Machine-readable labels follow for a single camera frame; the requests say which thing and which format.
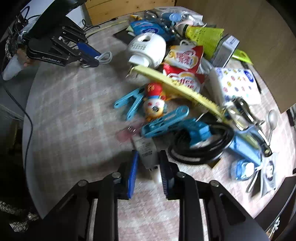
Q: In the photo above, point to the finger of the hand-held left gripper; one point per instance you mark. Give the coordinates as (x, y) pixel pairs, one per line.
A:
(85, 59)
(89, 49)

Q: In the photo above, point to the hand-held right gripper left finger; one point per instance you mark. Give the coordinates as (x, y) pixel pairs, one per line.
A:
(133, 171)

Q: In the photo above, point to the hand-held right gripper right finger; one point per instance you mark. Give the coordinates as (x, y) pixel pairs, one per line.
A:
(163, 173)

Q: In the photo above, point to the small white bottle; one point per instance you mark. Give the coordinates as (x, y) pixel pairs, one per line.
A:
(146, 150)

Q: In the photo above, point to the grey packet round logo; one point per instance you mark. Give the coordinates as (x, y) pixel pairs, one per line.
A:
(270, 171)

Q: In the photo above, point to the black storage box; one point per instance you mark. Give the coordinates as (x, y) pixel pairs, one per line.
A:
(279, 199)

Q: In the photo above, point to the person's left hand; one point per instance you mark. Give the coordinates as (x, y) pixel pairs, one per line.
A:
(27, 61)

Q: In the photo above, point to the pink plastic piece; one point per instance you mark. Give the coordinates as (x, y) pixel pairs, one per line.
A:
(124, 136)

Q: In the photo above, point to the blue plug adapter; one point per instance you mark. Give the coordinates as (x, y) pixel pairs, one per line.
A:
(198, 131)

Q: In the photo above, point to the white plug-in device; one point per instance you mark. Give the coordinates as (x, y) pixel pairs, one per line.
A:
(145, 49)

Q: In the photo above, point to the blue tissue packet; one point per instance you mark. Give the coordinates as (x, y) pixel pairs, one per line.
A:
(145, 27)

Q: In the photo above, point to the red yellow toy figurine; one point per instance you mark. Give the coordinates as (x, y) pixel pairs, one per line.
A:
(153, 104)

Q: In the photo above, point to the blue white round case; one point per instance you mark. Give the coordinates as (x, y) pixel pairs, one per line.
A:
(242, 170)

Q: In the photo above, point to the blue power bank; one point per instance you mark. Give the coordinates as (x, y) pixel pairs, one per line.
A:
(248, 148)

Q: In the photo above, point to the yellow ruler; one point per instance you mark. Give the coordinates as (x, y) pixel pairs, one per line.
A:
(175, 84)

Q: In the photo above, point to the small metal utensil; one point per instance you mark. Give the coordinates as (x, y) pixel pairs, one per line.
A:
(253, 180)

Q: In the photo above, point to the chrome metal tool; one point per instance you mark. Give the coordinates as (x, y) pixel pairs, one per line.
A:
(242, 111)

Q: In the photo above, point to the white dotted tissue pack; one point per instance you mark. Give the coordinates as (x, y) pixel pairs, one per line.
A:
(238, 83)

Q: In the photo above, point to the metal tin box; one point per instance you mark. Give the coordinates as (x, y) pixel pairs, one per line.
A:
(225, 49)

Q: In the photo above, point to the plain lime green packet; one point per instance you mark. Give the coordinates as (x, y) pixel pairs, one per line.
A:
(242, 56)

